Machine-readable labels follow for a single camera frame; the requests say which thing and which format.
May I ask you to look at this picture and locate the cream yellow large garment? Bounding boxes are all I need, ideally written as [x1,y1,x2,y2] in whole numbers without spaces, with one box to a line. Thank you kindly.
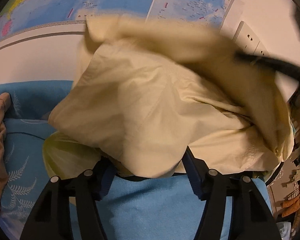
[49,15,294,178]

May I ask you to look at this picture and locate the light green garment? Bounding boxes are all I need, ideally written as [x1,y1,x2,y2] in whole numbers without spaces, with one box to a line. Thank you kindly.
[43,131,105,179]

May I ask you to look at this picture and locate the blue bed sheet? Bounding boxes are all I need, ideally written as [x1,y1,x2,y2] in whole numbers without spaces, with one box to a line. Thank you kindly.
[0,81,271,239]

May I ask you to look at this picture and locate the white wall socket middle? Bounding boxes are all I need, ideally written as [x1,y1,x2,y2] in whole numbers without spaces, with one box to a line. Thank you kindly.
[254,41,269,61]

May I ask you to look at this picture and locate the white wall socket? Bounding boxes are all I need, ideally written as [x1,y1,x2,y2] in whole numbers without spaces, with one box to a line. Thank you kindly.
[233,21,260,54]
[254,41,269,61]

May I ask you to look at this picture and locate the white wall socket left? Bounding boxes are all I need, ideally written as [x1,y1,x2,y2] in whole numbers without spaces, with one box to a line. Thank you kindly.
[233,21,260,54]

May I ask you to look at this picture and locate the colourful wall map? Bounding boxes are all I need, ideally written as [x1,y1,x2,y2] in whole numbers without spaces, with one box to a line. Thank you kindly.
[0,0,234,40]

